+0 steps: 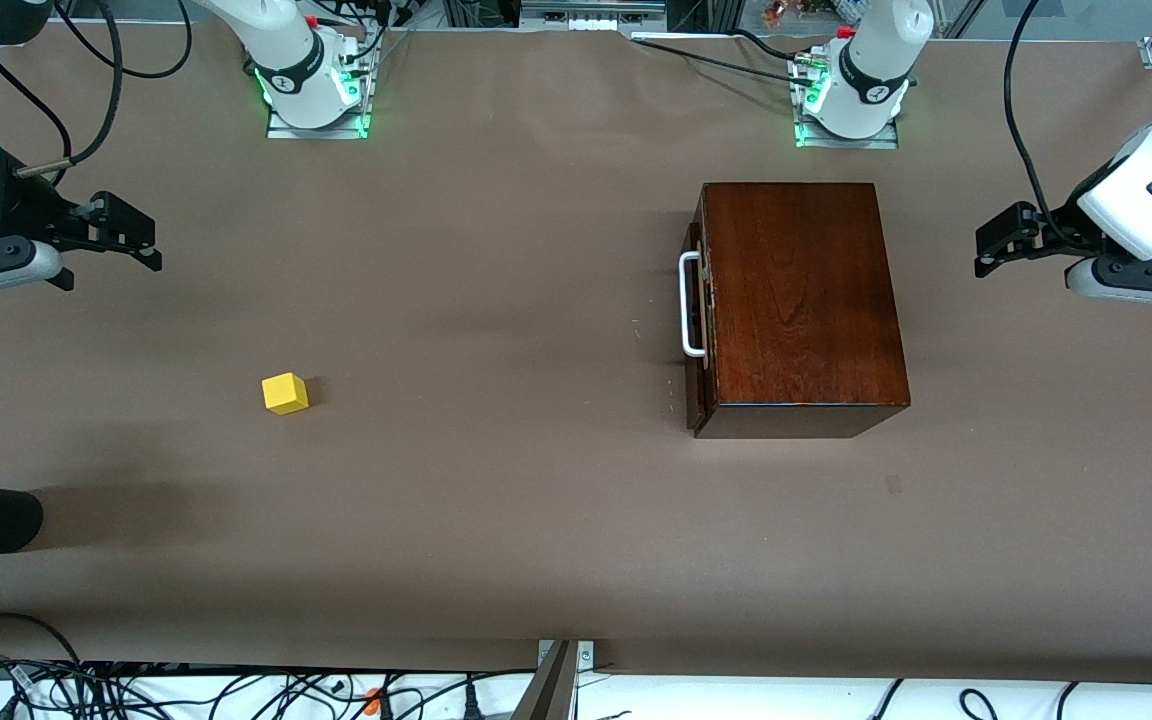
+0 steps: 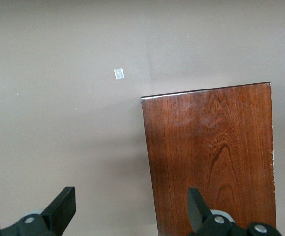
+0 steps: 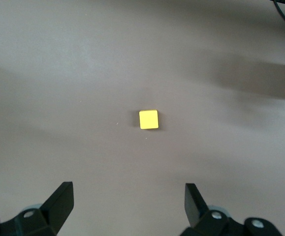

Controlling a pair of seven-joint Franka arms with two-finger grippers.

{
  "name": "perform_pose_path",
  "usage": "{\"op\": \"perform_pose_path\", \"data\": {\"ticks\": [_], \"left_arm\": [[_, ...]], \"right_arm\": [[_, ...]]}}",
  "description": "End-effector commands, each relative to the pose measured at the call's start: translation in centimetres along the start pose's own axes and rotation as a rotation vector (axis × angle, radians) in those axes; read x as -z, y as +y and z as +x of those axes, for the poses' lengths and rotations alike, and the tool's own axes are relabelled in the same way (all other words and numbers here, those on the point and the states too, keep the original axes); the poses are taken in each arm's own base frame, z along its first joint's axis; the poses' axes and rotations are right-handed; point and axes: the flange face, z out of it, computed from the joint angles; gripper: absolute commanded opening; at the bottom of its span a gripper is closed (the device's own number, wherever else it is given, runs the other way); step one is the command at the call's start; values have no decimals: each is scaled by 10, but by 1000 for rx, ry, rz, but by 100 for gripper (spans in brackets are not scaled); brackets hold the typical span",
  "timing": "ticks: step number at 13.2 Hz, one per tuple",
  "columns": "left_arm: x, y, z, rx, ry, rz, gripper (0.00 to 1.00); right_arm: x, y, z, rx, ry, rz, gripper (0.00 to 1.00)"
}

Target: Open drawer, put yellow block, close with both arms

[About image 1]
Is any yellow cube block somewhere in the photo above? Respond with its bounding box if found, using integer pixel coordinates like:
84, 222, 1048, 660
262, 372, 310, 416

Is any wooden drawer with white handle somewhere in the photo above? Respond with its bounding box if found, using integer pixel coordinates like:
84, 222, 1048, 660
679, 190, 712, 433

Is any dark wooden drawer cabinet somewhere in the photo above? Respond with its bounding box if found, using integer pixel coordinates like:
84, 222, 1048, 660
693, 182, 912, 440

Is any dark slanted beam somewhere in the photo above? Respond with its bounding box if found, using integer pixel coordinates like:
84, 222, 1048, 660
511, 640, 577, 720

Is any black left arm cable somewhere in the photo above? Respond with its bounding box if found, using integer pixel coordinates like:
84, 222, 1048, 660
1002, 0, 1072, 251

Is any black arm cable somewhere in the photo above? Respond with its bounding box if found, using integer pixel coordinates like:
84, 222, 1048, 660
14, 0, 127, 181
1002, 0, 1072, 251

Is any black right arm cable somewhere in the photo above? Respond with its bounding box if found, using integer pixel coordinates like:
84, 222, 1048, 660
14, 0, 127, 181

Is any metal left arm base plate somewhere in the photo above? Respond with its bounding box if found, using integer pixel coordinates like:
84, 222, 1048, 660
793, 118, 900, 151

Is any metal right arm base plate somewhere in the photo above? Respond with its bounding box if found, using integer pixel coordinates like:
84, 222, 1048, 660
266, 100, 371, 141

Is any black looping cable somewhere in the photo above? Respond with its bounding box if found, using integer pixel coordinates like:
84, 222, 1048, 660
54, 0, 195, 79

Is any long black base cable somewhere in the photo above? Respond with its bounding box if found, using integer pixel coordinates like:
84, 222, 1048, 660
631, 36, 817, 89

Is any grey metal rail fixture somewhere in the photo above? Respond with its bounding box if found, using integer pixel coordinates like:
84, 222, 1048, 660
520, 0, 669, 33

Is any small metal table bracket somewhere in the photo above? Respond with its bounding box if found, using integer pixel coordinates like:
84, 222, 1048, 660
536, 640, 597, 676

